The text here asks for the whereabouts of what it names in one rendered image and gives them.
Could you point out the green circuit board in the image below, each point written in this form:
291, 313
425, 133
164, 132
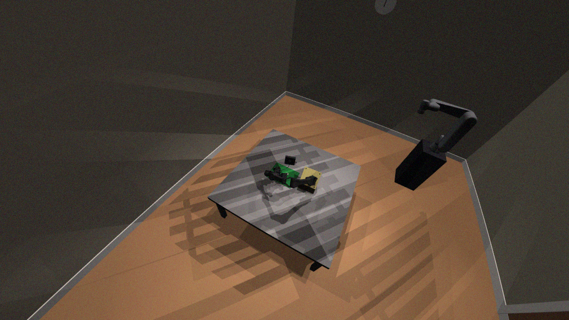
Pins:
290, 173

